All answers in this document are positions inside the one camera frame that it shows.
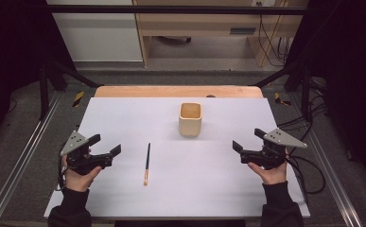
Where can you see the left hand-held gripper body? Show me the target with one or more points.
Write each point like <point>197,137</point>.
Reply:
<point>76,160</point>

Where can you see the white paper sheet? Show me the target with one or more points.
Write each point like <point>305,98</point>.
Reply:
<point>187,189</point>

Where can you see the wooden table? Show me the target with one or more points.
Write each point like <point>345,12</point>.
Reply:
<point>171,91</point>

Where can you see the cream square cup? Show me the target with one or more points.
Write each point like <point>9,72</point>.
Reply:
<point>190,126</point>

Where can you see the yellow black tape piece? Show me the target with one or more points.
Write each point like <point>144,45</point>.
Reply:
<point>280,99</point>
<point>78,98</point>

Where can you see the black metal stand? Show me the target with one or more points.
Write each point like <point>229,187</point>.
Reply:
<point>45,91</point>
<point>303,88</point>

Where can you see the person's right hand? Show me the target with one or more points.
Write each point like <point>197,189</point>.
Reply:
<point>273,176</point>

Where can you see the person's left hand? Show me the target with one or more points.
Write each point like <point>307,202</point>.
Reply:
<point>76,182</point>

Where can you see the wooden desk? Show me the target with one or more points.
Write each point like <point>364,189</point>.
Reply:
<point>196,23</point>

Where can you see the black metal crossbar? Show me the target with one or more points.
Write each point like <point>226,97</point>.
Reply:
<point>171,9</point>

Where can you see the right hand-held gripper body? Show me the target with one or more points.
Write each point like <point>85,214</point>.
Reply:
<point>272,156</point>

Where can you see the white cabinet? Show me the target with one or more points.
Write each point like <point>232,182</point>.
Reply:
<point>98,34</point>

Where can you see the thin paint brush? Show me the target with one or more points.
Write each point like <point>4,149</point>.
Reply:
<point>147,164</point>

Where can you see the dark curtain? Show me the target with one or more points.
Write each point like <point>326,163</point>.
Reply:
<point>351,63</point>
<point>10,47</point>

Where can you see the aluminium rail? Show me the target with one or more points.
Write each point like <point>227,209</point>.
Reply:
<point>332,176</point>
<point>20,164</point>

